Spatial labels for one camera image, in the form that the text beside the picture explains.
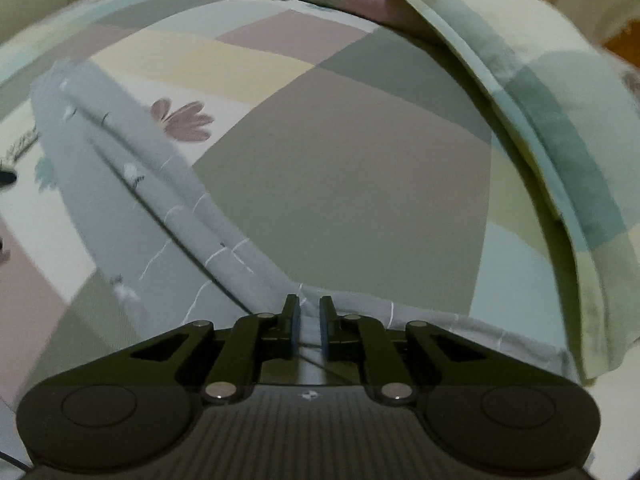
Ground grey striped sweatshirt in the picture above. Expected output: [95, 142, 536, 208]
[30, 57, 581, 386]

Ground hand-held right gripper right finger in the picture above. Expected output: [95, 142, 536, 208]
[319, 295, 491, 406]

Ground checked green cream pillow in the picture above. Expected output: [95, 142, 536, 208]
[392, 0, 640, 383]

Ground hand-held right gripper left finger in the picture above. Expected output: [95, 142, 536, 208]
[127, 294, 302, 405]

